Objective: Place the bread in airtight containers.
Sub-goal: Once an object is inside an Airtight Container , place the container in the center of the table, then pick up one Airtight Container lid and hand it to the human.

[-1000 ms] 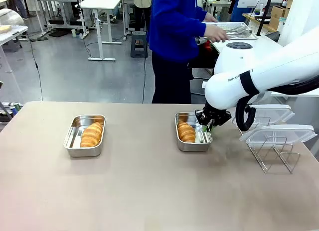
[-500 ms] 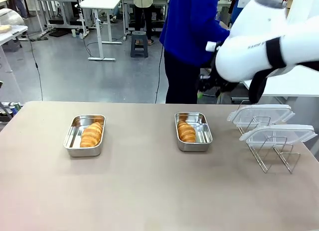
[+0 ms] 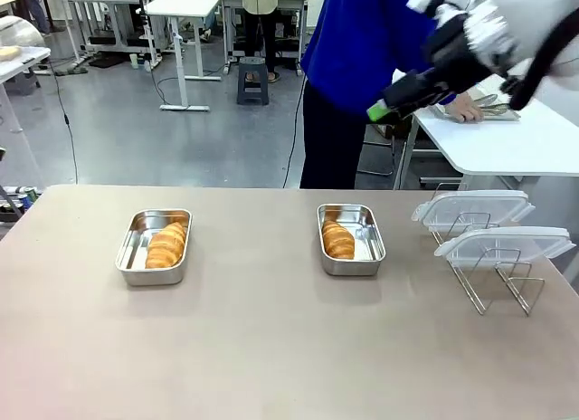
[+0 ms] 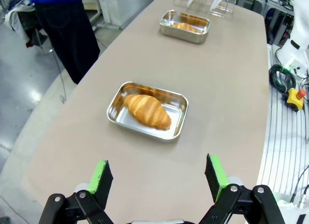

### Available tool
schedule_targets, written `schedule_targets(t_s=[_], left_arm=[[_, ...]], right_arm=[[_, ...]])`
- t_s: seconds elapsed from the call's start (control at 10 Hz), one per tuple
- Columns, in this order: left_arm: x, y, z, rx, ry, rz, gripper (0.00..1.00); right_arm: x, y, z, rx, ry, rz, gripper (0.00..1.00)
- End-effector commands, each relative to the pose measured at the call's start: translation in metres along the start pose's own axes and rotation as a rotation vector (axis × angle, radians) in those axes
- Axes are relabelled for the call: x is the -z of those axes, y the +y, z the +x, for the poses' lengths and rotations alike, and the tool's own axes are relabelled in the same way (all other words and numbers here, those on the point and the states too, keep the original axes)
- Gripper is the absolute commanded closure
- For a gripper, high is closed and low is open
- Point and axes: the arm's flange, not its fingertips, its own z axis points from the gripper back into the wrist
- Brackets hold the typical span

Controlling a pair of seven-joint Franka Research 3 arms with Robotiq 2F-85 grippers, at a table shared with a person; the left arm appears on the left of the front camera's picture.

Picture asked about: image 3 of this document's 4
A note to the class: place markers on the rectangular stainless steel container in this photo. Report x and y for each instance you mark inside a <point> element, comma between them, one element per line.
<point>131,257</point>
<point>373,243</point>

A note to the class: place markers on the white standing desk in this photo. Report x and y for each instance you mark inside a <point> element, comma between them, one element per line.
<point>181,6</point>

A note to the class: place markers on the person's right hand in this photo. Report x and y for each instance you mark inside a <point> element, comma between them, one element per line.
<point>466,111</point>

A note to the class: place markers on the pale bread loaf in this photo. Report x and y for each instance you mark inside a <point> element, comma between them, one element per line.
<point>9,52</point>

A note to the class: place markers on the person in blue sweater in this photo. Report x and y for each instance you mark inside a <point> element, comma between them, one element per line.
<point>353,40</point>

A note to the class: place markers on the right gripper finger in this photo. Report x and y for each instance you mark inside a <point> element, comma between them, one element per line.
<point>409,87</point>
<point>420,101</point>

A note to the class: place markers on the clear plastic dome cover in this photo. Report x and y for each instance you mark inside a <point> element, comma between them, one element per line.
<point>20,31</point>

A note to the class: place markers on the golden croissant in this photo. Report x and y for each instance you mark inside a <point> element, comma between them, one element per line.
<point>338,241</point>
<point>167,248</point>

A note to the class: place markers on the metal baking tray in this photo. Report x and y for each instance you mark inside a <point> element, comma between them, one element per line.
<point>502,117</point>

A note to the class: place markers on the white side table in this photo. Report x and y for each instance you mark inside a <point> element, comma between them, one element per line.
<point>497,144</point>

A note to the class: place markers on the background person beige top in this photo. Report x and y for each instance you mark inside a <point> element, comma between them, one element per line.
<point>260,3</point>

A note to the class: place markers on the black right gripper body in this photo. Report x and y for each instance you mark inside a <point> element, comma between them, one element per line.
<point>452,44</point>

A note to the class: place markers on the grey step stool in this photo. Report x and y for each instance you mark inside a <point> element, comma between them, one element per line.
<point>253,83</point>

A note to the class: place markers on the clear plastic clip lid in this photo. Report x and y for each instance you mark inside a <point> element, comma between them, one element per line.
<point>497,243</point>
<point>470,203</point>

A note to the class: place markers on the person's right forearm blue sleeve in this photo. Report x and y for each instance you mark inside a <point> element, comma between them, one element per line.
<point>448,99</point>

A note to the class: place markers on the metal tongs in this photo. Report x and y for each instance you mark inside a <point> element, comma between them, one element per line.
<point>493,107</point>

